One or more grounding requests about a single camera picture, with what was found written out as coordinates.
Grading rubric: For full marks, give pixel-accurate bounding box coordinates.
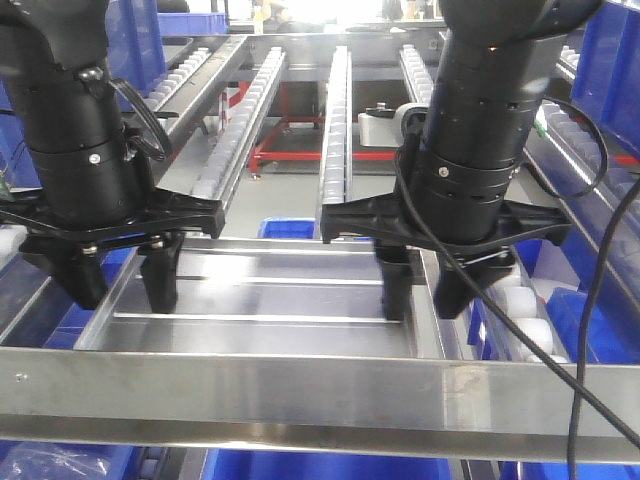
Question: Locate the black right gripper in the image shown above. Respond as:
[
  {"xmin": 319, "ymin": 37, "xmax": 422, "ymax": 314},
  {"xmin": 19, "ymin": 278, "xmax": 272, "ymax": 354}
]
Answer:
[{"xmin": 320, "ymin": 193, "xmax": 572, "ymax": 321}]

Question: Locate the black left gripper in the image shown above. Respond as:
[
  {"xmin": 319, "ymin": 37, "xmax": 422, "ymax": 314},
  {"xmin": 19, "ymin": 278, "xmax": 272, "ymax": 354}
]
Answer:
[{"xmin": 1, "ymin": 188, "xmax": 225, "ymax": 314}]

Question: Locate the ribbed silver metal tray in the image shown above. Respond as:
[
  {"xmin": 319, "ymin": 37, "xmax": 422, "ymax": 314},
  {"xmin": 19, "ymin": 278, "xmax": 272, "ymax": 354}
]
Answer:
[{"xmin": 75, "ymin": 239, "xmax": 415, "ymax": 358}]

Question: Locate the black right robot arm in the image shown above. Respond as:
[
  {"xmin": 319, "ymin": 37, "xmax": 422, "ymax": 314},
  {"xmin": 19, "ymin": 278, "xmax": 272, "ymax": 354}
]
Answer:
[{"xmin": 321, "ymin": 1, "xmax": 599, "ymax": 321}]

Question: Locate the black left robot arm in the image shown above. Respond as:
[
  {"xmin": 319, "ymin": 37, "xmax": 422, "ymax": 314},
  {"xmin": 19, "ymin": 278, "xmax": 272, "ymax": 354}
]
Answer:
[{"xmin": 1, "ymin": 1, "xmax": 224, "ymax": 314}]

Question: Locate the left white roller track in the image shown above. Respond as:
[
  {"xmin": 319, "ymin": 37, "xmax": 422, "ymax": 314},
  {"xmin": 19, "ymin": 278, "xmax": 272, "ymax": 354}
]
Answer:
[{"xmin": 191, "ymin": 47, "xmax": 286, "ymax": 210}]

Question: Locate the centre white roller track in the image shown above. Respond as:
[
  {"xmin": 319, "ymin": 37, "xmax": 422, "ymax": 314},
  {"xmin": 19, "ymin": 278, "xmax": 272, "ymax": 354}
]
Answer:
[{"xmin": 318, "ymin": 46, "xmax": 353, "ymax": 208}]

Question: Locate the blue bin below centre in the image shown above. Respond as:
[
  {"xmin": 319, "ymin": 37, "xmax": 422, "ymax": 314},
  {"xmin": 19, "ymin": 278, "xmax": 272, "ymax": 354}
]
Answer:
[{"xmin": 258, "ymin": 216, "xmax": 315, "ymax": 239}]

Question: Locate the blue bin below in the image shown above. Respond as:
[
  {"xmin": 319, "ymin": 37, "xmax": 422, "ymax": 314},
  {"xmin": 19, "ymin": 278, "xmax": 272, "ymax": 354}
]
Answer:
[
  {"xmin": 258, "ymin": 216, "xmax": 315, "ymax": 239},
  {"xmin": 445, "ymin": 237, "xmax": 640, "ymax": 364}
]

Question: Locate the blue bin below right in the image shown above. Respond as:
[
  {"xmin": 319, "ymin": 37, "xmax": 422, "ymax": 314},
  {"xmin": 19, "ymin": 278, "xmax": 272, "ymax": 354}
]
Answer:
[{"xmin": 445, "ymin": 237, "xmax": 640, "ymax": 364}]

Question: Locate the far right roller track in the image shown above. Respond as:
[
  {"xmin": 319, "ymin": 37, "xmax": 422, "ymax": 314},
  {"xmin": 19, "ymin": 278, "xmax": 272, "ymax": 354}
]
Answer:
[{"xmin": 525, "ymin": 46, "xmax": 634, "ymax": 209}]

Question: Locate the far left roller track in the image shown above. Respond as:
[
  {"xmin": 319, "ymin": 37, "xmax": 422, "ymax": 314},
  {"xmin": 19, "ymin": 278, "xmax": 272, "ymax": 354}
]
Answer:
[{"xmin": 1, "ymin": 47, "xmax": 212, "ymax": 266}]

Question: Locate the blue bin bottom centre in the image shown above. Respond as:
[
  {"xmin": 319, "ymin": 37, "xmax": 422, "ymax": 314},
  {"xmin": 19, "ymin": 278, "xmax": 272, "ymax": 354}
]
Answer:
[{"xmin": 200, "ymin": 449, "xmax": 451, "ymax": 479}]

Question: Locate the large blue bin left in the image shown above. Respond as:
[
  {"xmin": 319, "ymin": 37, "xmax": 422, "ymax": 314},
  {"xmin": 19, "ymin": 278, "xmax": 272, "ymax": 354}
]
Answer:
[{"xmin": 1, "ymin": 1, "xmax": 167, "ymax": 189}]

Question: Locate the blue bin upper right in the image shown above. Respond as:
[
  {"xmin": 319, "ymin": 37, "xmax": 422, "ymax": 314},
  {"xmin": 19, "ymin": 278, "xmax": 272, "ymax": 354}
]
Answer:
[{"xmin": 571, "ymin": 1, "xmax": 639, "ymax": 157}]

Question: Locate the steel shelf front rail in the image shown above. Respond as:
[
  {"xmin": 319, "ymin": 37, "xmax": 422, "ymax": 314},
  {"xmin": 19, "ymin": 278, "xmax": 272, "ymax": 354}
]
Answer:
[{"xmin": 0, "ymin": 346, "xmax": 640, "ymax": 451}]

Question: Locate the left steel divider rail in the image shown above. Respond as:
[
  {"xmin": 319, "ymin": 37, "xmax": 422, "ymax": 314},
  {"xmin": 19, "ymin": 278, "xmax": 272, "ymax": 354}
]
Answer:
[{"xmin": 149, "ymin": 35, "xmax": 249, "ymax": 187}]

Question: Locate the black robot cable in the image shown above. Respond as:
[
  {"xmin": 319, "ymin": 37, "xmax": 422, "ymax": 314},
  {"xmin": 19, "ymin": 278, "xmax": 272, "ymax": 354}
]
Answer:
[{"xmin": 393, "ymin": 94, "xmax": 640, "ymax": 480}]

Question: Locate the red metal floor frame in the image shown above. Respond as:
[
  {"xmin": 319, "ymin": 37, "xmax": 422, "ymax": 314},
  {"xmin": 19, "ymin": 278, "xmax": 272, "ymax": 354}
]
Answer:
[{"xmin": 219, "ymin": 81, "xmax": 639, "ymax": 173}]

